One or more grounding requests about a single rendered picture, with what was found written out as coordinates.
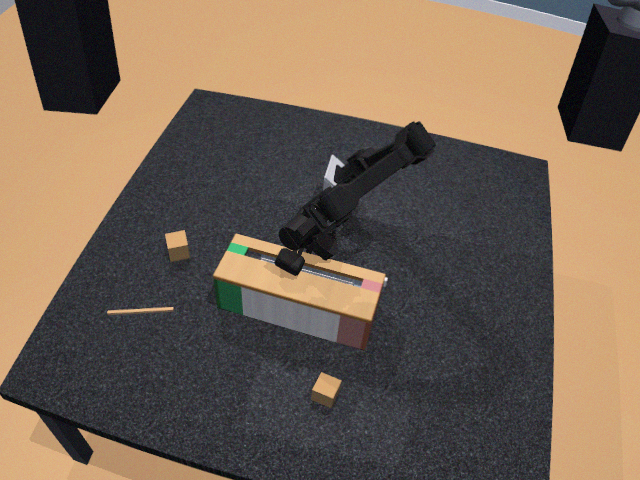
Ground tan wooden stick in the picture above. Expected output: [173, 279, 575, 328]
[107, 307, 173, 315]

